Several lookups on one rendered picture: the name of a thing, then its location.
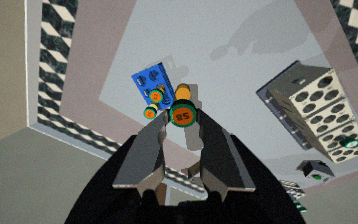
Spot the grey bench mat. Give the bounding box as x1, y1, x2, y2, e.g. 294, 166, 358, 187
99, 0, 358, 189

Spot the white tube rack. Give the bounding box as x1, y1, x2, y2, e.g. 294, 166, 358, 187
279, 180, 306, 199

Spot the blue tube rack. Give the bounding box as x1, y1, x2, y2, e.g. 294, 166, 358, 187
131, 63, 175, 111

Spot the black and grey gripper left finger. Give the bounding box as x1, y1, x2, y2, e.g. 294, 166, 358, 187
64, 109, 170, 224

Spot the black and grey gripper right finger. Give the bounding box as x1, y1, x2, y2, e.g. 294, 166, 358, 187
196, 108, 306, 224

